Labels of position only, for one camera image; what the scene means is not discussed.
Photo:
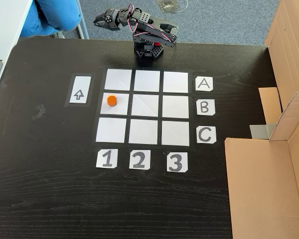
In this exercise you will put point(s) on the paper sheet letter B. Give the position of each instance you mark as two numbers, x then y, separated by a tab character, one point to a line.
205	107

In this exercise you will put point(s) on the paper sheet number 3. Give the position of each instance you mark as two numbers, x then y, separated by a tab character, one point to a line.
177	162

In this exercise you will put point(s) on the red black trigger clamp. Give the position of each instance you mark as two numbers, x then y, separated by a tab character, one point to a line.
156	44

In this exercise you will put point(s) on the white nine-square grid sheet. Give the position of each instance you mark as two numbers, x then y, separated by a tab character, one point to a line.
144	105

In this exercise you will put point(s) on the person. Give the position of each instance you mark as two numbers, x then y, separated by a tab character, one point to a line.
49	15

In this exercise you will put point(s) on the white arrow paper sheet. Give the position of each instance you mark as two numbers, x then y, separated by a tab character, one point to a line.
79	89

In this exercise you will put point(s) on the white desk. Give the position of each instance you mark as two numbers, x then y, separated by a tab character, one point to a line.
5	25

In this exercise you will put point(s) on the round orange token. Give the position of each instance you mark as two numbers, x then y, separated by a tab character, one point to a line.
112	100

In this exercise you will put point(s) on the paper sheet letter A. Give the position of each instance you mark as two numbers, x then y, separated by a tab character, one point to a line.
203	83

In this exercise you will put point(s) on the white metal leg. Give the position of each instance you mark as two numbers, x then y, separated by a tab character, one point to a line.
82	25

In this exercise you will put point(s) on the paper sheet number 2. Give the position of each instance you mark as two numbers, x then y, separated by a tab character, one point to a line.
139	159

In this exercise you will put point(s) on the paper sheet number 1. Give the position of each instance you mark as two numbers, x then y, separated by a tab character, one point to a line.
106	158

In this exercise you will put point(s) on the brown cardboard box wall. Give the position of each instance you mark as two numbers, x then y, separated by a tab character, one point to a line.
294	49
264	189

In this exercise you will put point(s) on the paper sheet letter C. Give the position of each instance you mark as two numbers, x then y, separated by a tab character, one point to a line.
206	135

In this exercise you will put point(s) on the grey duct tape strip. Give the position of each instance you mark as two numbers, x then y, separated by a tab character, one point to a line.
261	131

